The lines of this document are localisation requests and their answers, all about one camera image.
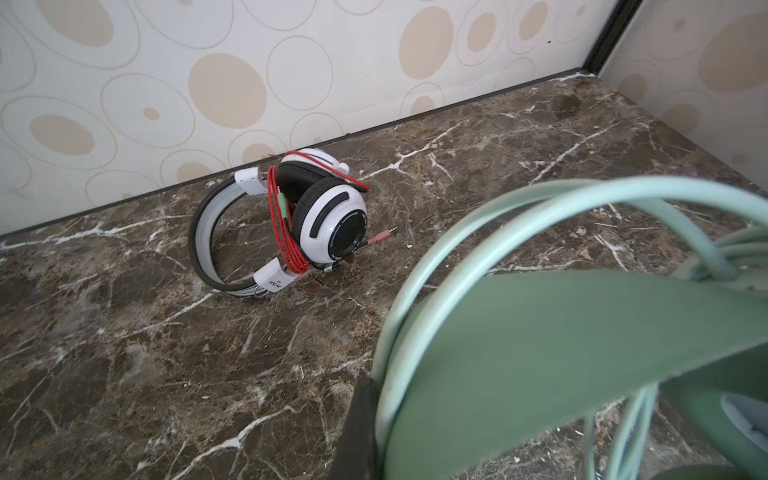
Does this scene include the red headphone cable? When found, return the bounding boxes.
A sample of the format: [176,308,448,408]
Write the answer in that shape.
[266,149,398,276]

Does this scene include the white black headphones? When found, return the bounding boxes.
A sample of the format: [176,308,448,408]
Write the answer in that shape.
[188,148,391,297]

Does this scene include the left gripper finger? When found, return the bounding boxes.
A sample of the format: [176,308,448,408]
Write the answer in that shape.
[341,376,379,479]

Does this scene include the mint green headphones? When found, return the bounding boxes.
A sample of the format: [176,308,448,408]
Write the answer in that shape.
[371,176,767,479]

